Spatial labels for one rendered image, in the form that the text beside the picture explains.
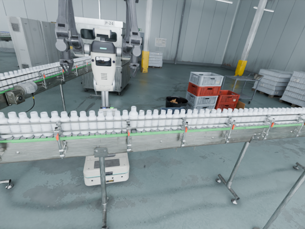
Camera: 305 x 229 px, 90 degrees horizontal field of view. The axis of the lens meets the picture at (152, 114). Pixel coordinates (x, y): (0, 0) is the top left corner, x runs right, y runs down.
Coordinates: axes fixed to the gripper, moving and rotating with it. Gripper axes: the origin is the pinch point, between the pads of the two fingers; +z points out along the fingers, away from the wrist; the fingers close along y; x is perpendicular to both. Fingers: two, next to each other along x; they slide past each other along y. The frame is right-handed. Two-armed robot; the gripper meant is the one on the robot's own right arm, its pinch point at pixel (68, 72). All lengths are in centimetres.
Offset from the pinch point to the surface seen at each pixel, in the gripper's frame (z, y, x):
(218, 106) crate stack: 99, -168, 280
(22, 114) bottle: 23.8, 16.9, -24.8
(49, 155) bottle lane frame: 54, 20, -15
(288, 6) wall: -294, -740, 1060
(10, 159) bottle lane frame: 55, 20, -37
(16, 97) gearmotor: 47, -74, -72
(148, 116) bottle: 27, 18, 56
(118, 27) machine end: -46, -349, 54
